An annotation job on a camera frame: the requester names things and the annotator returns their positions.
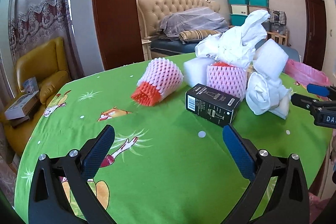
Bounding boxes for green cartoon tablecloth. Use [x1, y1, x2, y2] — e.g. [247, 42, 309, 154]
[14, 52, 334, 224]

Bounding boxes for white foam block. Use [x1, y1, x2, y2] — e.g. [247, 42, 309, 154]
[183, 57, 215, 87]

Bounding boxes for white plastic bag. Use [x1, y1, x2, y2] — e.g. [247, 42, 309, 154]
[195, 10, 270, 71]

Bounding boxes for white box on armchair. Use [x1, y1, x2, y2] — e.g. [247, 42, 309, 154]
[5, 91, 39, 120]

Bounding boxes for dark wooden door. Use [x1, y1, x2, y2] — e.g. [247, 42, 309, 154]
[303, 0, 327, 71]

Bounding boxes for small blue booklet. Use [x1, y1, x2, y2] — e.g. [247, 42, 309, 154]
[23, 77, 39, 93]

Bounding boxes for pink foam net orange end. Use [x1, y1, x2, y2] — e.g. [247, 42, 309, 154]
[131, 57, 183, 106]

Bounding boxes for yellow leather armchair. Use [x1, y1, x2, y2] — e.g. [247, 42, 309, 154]
[0, 36, 72, 156]

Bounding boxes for stacked storage bins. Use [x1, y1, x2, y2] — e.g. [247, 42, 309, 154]
[228, 0, 270, 26]

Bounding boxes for large white foam pad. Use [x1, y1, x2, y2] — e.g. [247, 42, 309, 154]
[253, 39, 289, 80]

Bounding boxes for white nightstand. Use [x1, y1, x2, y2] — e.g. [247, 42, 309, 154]
[142, 39, 152, 61]

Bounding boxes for wooden crib rail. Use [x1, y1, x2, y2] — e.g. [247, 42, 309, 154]
[267, 31, 289, 46]

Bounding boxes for checkered bag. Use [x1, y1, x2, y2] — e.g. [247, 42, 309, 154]
[269, 9, 287, 26]

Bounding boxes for white paper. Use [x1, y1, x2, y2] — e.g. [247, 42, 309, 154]
[245, 72, 293, 120]

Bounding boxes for bed with blue sheet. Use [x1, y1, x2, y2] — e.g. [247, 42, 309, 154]
[150, 39, 300, 62]

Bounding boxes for lace patterned curtain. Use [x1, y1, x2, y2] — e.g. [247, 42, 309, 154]
[1, 0, 83, 97]

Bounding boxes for dark red wooden panel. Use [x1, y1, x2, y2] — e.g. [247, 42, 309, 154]
[92, 0, 144, 70]

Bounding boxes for black product box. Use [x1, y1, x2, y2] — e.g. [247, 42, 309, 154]
[185, 84, 240, 127]

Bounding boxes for striped brown pillow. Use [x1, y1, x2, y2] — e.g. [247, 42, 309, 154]
[179, 30, 221, 44]

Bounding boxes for pink foam fruit net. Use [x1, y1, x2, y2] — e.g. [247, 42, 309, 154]
[206, 62, 247, 101]

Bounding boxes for person's right hand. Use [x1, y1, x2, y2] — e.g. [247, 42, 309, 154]
[330, 129, 336, 164]

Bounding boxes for beige tufted headboard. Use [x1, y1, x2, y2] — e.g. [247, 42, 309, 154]
[137, 0, 221, 40]

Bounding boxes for grey-purple folded duvet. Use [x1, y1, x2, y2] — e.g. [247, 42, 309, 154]
[157, 7, 228, 38]

